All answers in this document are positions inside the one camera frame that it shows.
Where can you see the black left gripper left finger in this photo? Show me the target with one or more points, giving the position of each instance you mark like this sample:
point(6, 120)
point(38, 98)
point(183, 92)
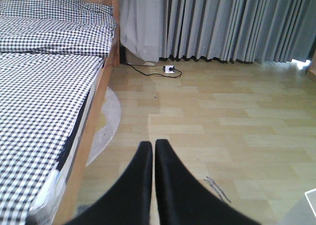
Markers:
point(128, 201)

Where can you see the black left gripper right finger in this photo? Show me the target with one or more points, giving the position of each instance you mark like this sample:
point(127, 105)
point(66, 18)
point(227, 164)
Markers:
point(183, 200)

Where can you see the white plastic trash bin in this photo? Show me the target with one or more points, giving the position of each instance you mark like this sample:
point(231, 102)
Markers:
point(303, 212)

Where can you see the grey round rug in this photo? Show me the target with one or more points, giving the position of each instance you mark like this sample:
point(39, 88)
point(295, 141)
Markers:
point(107, 126)

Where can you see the white mattress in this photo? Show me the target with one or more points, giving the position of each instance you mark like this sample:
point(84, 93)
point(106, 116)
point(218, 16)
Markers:
point(45, 205)

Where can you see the white floor power socket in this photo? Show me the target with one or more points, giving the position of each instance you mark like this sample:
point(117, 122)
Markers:
point(169, 69)

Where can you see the checkered duvet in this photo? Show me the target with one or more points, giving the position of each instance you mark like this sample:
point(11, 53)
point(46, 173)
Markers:
point(47, 68)

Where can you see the grey pleated curtain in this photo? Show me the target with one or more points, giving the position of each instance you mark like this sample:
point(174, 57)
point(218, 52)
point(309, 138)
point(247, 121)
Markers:
point(245, 30)

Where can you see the white sheer curtain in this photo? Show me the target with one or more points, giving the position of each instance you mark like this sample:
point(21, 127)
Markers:
point(143, 28)

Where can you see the checkered pillow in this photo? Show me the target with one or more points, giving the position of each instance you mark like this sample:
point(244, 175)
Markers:
point(64, 10)

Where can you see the wooden bed frame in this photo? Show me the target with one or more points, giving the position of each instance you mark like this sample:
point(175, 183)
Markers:
point(66, 205)

